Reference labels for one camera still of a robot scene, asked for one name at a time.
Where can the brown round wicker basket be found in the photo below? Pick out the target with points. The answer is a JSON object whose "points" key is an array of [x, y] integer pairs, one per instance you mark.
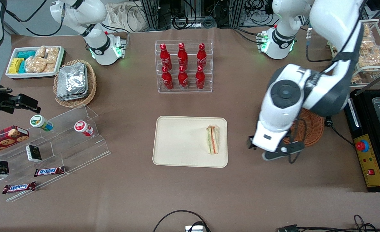
{"points": [[314, 130]]}

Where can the yellow snack packet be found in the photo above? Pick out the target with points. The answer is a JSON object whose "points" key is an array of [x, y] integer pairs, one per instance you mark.
{"points": [[15, 65]]}

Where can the Snickers chocolate bar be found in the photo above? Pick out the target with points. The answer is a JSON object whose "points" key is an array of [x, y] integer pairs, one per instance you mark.
{"points": [[18, 187], [49, 171]]}

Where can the stacked foil containers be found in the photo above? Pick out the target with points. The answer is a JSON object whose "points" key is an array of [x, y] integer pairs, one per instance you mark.
{"points": [[71, 79]]}

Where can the red cola bottle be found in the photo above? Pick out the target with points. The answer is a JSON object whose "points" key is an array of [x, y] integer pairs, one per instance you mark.
{"points": [[165, 56], [182, 54], [201, 54], [167, 79], [200, 79], [183, 79]]}

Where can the white cloth bag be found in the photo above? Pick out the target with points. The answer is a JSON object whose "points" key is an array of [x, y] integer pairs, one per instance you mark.
{"points": [[125, 16]]}

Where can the red tartan cookie box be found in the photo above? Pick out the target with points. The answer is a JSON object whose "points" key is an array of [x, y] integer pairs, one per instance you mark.
{"points": [[3, 138]]}

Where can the red lid jar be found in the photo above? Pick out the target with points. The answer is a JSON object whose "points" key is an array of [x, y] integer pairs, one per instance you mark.
{"points": [[82, 127]]}

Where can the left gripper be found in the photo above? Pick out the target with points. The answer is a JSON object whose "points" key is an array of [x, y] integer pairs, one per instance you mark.
{"points": [[249, 143]]}

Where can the black appliance with yellow panel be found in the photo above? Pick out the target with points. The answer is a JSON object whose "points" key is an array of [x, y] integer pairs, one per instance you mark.
{"points": [[364, 111]]}

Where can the clear rice cracker bag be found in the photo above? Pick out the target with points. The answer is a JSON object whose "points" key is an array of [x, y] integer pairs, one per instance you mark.
{"points": [[40, 51], [35, 64], [50, 67], [52, 54]]}

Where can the light oval wicker basket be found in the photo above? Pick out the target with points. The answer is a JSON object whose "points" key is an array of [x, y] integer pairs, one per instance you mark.
{"points": [[91, 80]]}

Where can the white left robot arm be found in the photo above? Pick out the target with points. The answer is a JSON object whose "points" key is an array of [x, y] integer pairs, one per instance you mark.
{"points": [[325, 90]]}

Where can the clear acrylic tiered stand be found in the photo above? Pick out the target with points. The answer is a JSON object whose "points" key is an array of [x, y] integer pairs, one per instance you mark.
{"points": [[80, 151]]}

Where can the teal snack packet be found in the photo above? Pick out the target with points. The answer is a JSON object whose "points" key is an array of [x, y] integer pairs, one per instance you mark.
{"points": [[26, 54], [22, 67]]}

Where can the red emergency stop button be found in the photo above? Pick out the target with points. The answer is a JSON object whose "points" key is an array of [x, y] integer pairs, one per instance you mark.
{"points": [[362, 146]]}

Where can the small grey device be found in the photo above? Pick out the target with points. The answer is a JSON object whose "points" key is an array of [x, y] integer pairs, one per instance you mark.
{"points": [[194, 228]]}

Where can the clear acrylic bottle rack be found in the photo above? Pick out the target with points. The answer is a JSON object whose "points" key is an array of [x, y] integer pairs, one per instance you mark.
{"points": [[209, 64]]}

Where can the dark green tea box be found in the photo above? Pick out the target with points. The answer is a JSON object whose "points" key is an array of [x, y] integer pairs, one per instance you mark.
{"points": [[0, 169], [33, 153]]}

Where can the triangle sandwich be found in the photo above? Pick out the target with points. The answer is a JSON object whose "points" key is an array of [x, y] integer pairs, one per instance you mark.
{"points": [[212, 140]]}

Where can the white rectangular snack bin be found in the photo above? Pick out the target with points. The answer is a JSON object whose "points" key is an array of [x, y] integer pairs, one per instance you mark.
{"points": [[32, 75]]}

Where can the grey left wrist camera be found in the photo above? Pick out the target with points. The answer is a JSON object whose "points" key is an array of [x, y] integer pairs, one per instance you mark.
{"points": [[283, 151]]}

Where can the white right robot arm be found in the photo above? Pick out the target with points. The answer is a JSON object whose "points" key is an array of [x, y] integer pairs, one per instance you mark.
{"points": [[80, 13]]}

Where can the aluminium frame post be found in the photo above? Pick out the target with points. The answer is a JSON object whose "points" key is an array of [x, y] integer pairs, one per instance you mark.
{"points": [[151, 13], [236, 13]]}

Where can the beige plastic tray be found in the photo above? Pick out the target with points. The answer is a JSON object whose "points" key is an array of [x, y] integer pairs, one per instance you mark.
{"points": [[180, 141]]}

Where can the green lid jar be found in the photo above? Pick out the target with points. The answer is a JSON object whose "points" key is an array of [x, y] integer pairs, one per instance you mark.
{"points": [[39, 121]]}

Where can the bagged brown pastry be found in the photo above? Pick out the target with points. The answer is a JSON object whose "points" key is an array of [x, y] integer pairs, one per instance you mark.
{"points": [[356, 78], [366, 31], [368, 44], [372, 58]]}

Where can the foil wrapped packet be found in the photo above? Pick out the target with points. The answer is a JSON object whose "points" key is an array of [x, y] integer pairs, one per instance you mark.
{"points": [[72, 98]]}

